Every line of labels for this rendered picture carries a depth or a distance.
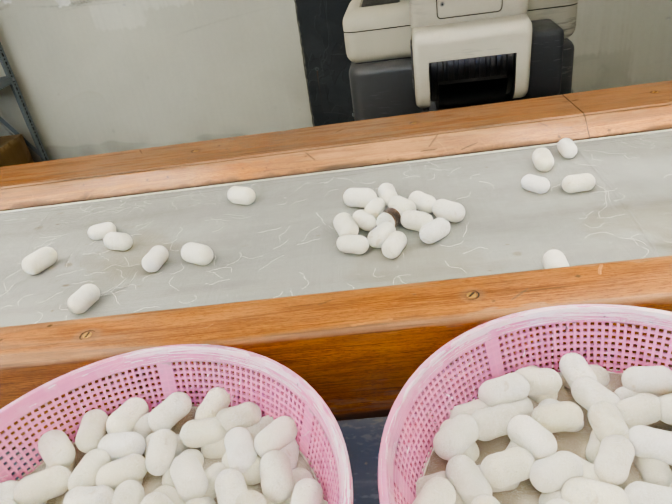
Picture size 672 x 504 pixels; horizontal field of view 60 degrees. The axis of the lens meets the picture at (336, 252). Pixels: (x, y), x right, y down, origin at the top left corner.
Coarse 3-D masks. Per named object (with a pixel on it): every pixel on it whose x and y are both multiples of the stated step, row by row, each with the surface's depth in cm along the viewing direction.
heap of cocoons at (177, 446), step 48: (48, 432) 40; (96, 432) 40; (144, 432) 41; (192, 432) 39; (240, 432) 38; (288, 432) 38; (48, 480) 37; (96, 480) 37; (144, 480) 38; (192, 480) 35; (240, 480) 35; (288, 480) 35
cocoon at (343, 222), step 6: (336, 216) 59; (342, 216) 58; (348, 216) 58; (336, 222) 58; (342, 222) 57; (348, 222) 57; (354, 222) 58; (336, 228) 58; (342, 228) 57; (348, 228) 57; (354, 228) 57; (342, 234) 57; (354, 234) 57
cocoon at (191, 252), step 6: (186, 246) 58; (192, 246) 57; (198, 246) 57; (204, 246) 57; (186, 252) 57; (192, 252) 57; (198, 252) 57; (204, 252) 57; (210, 252) 57; (186, 258) 58; (192, 258) 57; (198, 258) 57; (204, 258) 57; (210, 258) 57; (198, 264) 57; (204, 264) 57
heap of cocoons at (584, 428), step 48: (528, 384) 38; (576, 384) 38; (624, 384) 38; (480, 432) 36; (528, 432) 35; (576, 432) 37; (624, 432) 34; (432, 480) 33; (480, 480) 33; (528, 480) 34; (576, 480) 32; (624, 480) 32
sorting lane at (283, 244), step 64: (192, 192) 74; (256, 192) 72; (320, 192) 69; (448, 192) 64; (512, 192) 62; (576, 192) 60; (640, 192) 59; (0, 256) 66; (64, 256) 64; (128, 256) 62; (256, 256) 58; (320, 256) 56; (384, 256) 55; (448, 256) 53; (512, 256) 52; (576, 256) 51; (640, 256) 49; (0, 320) 54
